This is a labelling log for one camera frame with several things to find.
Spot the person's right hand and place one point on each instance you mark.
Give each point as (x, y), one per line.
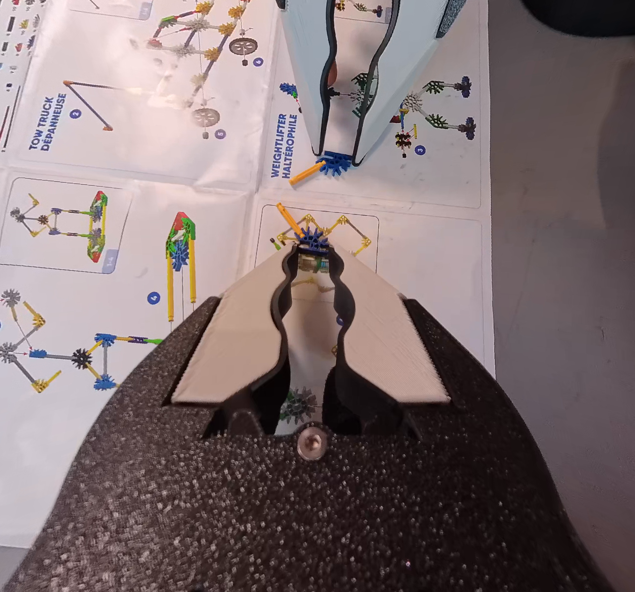
(332, 76)

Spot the white instruction sheet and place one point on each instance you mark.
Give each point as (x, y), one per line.
(99, 205)

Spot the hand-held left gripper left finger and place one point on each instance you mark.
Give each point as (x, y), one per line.
(233, 354)

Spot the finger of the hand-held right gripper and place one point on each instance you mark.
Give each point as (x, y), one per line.
(303, 36)
(417, 26)

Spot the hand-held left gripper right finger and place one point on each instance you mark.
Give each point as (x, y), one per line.
(392, 354)

